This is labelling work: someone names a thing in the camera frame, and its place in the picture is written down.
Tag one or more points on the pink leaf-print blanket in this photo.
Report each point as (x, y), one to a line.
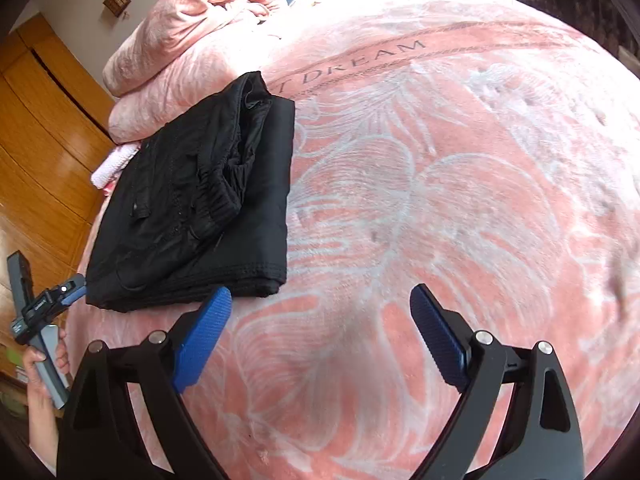
(425, 185)

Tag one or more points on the dark patterned cloth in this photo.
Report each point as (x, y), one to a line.
(585, 15)

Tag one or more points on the small wooden wall box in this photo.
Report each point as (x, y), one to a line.
(116, 2)

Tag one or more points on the wooden wardrobe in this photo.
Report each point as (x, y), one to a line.
(45, 135)

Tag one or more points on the pink white checked cloth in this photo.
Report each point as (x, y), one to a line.
(115, 167)

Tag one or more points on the pink folded quilt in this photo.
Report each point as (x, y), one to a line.
(175, 40)

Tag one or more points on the person's left hand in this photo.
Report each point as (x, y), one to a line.
(36, 367)

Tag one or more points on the black pants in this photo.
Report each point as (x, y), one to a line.
(200, 200)

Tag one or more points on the person's left forearm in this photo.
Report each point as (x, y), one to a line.
(42, 435)

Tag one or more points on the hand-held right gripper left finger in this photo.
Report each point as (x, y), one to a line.
(202, 335)

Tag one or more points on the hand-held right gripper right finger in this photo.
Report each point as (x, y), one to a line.
(440, 332)

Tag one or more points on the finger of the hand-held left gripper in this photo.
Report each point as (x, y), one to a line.
(75, 290)

